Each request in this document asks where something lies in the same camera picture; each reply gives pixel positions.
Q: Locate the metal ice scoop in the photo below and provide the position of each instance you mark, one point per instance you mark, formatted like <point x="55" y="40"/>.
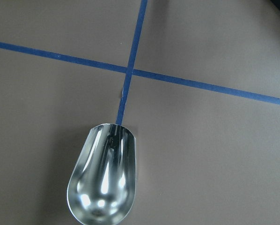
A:
<point x="102" y="187"/>

